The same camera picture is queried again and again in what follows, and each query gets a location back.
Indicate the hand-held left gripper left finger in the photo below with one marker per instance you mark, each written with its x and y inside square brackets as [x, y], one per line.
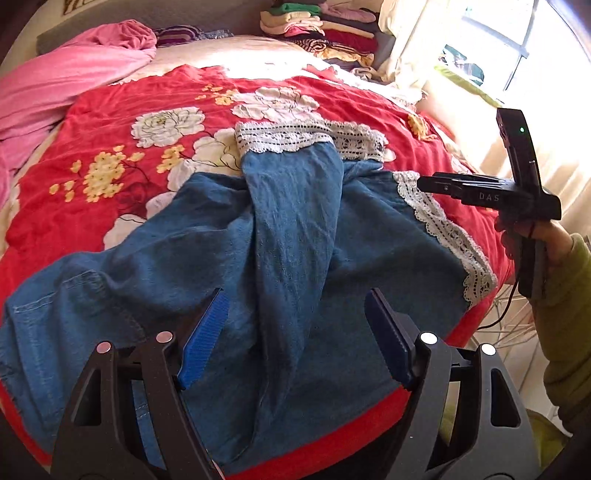
[203, 341]

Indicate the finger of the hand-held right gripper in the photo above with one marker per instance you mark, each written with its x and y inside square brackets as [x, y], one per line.
[457, 190]

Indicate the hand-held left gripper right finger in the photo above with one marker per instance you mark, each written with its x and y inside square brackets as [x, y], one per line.
[388, 341]

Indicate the blue denim pants lace trim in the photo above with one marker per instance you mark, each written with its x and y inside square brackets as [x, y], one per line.
[286, 258]

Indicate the person's right forearm green sleeve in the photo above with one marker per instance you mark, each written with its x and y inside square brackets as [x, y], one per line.
[570, 323]

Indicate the person's right hand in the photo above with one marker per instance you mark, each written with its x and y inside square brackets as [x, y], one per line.
[556, 249]

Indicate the yellow-green cloth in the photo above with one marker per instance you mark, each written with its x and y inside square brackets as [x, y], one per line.
[466, 85]

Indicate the window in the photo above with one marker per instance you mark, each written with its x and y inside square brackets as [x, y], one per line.
[517, 32]

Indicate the red floral blanket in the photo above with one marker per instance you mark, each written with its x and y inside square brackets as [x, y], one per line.
[115, 198]

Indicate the stack of folded clothes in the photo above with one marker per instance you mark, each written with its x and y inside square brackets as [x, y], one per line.
[332, 32]

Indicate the cream bed sheet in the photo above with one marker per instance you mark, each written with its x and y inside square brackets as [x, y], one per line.
[258, 50]

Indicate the pink blanket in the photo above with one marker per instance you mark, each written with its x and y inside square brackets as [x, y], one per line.
[51, 87]

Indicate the purple striped cloth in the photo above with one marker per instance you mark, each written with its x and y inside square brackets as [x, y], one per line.
[178, 34]

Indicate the grey headboard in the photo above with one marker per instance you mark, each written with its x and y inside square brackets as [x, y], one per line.
[92, 23]

